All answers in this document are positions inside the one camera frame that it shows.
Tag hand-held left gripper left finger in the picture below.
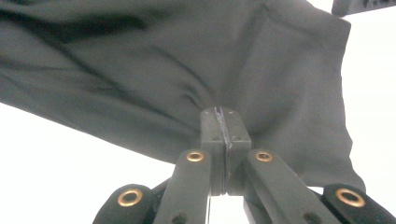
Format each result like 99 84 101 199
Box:
152 106 226 224

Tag black short pants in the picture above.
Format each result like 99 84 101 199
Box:
0 0 367 192

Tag white table cover board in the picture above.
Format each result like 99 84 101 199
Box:
0 0 396 224

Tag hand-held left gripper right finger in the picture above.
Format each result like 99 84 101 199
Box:
218 106 341 224

